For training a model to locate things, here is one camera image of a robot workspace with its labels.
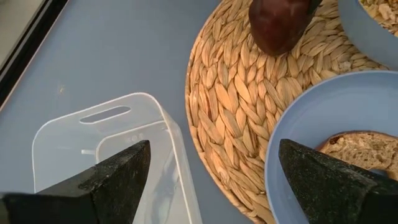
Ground clear plastic container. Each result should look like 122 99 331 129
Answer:
31 91 203 224

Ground blue plate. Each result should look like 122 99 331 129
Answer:
264 70 398 224

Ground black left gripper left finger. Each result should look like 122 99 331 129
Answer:
0 139 152 224

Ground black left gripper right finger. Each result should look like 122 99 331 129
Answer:
277 138 398 224

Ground round woven straw placemat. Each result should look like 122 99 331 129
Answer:
184 0 390 224

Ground cereal flakes heap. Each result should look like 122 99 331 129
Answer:
358 0 398 37

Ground bread slice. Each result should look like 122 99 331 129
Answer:
316 130 398 182

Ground pale blue bowl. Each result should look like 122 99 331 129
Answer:
338 0 398 72

